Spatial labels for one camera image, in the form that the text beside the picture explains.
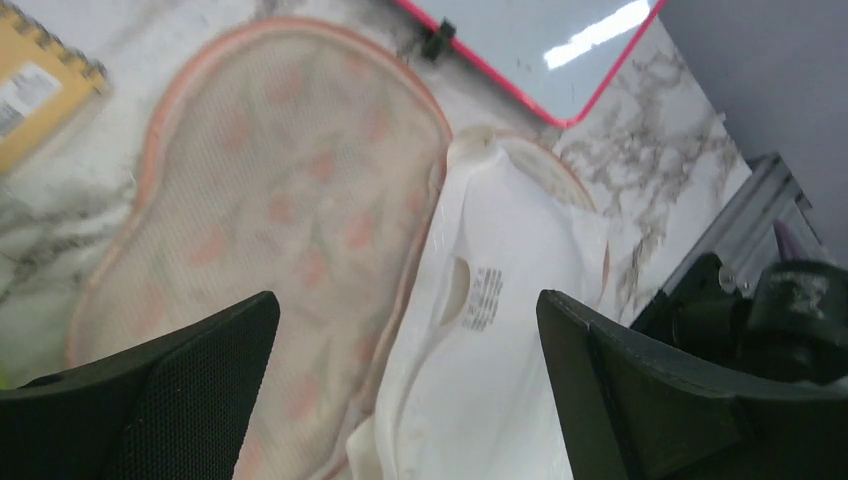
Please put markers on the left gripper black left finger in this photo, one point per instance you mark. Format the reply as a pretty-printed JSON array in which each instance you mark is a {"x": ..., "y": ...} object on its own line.
[{"x": 176, "y": 407}]

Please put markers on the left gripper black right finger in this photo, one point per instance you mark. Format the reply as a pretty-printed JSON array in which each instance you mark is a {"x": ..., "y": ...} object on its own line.
[{"x": 631, "y": 407}]

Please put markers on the white bra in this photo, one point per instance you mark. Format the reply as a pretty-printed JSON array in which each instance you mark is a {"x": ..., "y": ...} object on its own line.
[{"x": 465, "y": 392}]

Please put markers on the peach floral mesh laundry bag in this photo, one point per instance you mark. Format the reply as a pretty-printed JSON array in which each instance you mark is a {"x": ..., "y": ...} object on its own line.
[{"x": 291, "y": 156}]

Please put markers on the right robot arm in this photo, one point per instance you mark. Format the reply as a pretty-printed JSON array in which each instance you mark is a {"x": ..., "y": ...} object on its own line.
[{"x": 791, "y": 328}]

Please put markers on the yellow spiral notebook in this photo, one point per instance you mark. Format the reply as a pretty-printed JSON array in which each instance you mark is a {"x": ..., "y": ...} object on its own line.
[{"x": 44, "y": 84}]

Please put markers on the pink framed whiteboard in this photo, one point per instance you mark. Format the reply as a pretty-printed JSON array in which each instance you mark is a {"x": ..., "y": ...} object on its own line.
[{"x": 554, "y": 56}]

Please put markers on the black whiteboard clip lower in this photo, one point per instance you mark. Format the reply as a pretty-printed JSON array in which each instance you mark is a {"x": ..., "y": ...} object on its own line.
[{"x": 438, "y": 41}]

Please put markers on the aluminium table frame rail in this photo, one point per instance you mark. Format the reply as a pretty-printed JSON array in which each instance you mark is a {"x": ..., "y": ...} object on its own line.
[{"x": 743, "y": 236}]

